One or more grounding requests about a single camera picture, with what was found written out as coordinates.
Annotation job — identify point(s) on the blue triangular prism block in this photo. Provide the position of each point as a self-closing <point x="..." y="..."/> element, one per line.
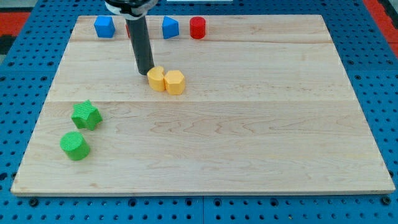
<point x="170" y="27"/>

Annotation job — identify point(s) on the red cylinder block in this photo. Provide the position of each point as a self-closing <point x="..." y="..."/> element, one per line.
<point x="197" y="27"/>

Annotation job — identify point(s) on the wooden board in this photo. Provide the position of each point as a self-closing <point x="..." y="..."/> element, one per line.
<point x="268" y="109"/>

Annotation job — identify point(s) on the blue cube block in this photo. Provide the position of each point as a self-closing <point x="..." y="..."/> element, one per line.
<point x="104" y="27"/>

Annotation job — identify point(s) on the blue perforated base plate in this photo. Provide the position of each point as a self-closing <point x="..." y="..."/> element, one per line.
<point x="33" y="58"/>

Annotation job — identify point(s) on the green cylinder block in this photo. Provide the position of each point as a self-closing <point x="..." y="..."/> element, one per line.
<point x="74" y="146"/>

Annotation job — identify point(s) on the yellow heart block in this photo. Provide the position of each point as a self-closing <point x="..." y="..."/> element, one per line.
<point x="155" y="78"/>

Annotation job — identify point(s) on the yellow hexagon block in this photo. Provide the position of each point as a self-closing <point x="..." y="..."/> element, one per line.
<point x="174" y="82"/>

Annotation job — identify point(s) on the green star block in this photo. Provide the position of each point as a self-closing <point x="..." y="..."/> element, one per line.
<point x="86" y="116"/>

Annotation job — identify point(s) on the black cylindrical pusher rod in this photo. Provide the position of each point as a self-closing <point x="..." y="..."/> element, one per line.
<point x="139" y="36"/>

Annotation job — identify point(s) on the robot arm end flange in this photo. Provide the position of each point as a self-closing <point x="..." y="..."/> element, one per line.
<point x="130" y="9"/>

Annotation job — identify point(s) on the red star block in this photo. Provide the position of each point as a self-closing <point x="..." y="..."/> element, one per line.
<point x="127" y="30"/>

